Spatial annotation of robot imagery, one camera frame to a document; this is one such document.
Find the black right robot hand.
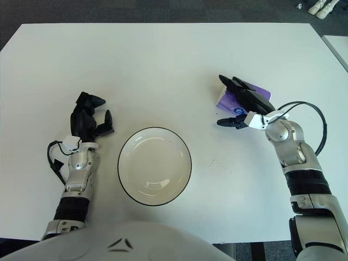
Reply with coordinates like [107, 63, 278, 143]
[216, 73, 277, 130]

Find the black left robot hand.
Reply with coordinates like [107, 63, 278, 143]
[69, 91, 115, 144]

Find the purple tissue paper pack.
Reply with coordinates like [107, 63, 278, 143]
[214, 80, 272, 116]

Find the white plate with black rim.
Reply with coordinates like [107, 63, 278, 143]
[117, 127, 193, 206]

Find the white side table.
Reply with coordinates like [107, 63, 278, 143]
[321, 34, 348, 73]

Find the white robot foot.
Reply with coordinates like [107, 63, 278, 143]
[308, 0, 328, 15]
[315, 0, 340, 20]

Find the grey robot torso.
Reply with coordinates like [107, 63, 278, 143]
[0, 220, 234, 261]

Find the dark table leg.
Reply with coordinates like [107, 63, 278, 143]
[254, 241, 266, 261]

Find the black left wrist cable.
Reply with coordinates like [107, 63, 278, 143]
[47, 140, 82, 184]

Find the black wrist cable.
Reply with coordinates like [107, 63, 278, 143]
[277, 101, 328, 157]
[47, 140, 82, 184]

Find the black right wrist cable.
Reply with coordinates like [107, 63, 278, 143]
[277, 101, 328, 157]

